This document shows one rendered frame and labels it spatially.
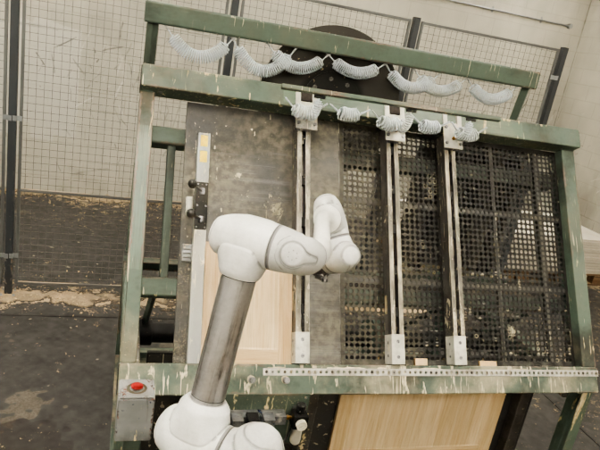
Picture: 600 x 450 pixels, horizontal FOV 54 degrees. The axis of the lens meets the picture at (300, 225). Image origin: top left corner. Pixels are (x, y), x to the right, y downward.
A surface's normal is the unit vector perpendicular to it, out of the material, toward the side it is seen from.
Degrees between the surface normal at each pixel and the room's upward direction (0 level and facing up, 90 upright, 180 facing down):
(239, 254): 83
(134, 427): 90
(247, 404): 90
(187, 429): 74
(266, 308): 58
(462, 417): 90
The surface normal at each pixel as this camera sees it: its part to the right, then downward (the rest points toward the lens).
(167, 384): 0.30, -0.22
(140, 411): 0.26, 0.33
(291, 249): -0.11, -0.01
